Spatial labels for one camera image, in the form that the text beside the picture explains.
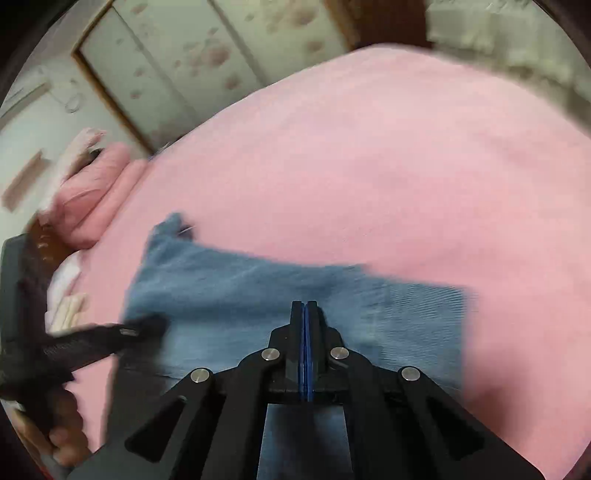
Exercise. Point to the blue denim jacket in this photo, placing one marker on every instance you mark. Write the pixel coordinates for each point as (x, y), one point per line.
(221, 295)

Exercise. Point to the white pillow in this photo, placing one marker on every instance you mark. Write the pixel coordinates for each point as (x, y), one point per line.
(64, 277)

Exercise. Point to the cream striped cloth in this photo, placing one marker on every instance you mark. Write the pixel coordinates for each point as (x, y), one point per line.
(69, 311)

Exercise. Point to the pink pillow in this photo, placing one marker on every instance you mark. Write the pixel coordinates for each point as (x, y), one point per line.
(111, 203)
(87, 184)

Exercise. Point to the floral wardrobe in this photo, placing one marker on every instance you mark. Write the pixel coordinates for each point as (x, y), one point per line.
(184, 60)

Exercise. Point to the person's left hand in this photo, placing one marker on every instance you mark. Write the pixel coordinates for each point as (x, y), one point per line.
(64, 438)

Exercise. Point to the wooden headboard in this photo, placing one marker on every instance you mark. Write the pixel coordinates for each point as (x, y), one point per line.
(48, 237)

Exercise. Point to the white air conditioner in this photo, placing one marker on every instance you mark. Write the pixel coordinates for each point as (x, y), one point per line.
(25, 94)

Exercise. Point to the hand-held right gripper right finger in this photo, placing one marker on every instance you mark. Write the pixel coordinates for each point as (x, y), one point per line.
(311, 337)

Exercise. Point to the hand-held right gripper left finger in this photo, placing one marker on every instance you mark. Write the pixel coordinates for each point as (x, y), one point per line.
(299, 337)

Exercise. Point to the pink bed sheet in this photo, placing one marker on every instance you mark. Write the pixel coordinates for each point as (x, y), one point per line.
(369, 161)

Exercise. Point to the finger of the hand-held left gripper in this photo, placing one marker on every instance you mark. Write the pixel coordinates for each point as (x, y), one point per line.
(115, 333)

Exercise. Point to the wooden wall shelf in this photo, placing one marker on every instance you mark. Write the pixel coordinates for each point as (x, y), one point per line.
(21, 180)

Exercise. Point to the beige curtain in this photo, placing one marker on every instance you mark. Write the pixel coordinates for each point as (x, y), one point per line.
(508, 37)

